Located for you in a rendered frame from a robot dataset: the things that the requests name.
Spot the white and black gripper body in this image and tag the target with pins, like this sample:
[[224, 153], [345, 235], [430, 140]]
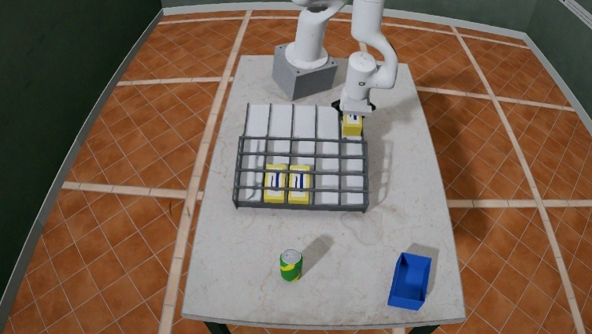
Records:
[[344, 98]]

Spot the grey metal grid rack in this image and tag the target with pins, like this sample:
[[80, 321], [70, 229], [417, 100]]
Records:
[[322, 165]]

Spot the blue open box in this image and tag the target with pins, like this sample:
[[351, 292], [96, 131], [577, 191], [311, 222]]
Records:
[[411, 282]]

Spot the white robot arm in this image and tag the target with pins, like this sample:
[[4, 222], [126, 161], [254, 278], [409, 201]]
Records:
[[362, 73]]

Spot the green and yellow drink can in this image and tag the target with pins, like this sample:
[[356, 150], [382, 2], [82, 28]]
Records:
[[291, 265]]

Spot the yellow butter carton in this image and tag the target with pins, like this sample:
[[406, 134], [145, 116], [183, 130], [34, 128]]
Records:
[[351, 125], [275, 180], [299, 181]]

